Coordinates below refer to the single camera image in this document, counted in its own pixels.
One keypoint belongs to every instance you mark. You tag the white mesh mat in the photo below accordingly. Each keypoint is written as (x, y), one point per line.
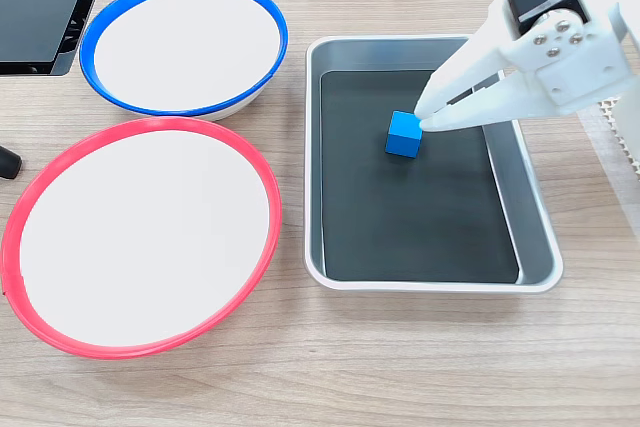
(607, 119)

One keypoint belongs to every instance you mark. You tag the red-rimmed white dish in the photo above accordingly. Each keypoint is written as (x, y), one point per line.
(145, 237)

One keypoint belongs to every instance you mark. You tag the blue-rimmed white dish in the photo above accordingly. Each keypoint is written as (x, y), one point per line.
(185, 47)

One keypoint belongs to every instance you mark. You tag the black tray liner mat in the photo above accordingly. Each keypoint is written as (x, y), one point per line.
(410, 217)

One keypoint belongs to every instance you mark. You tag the black plastic stand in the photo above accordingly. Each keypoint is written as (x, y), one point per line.
(35, 22)

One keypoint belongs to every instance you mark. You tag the blue cube block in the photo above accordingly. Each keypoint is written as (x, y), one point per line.
(402, 139)

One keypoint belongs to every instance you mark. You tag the silver metal tray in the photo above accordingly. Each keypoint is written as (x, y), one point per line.
(531, 207)

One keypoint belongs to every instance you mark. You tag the black rounded object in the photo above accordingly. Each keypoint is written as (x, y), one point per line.
(9, 163)

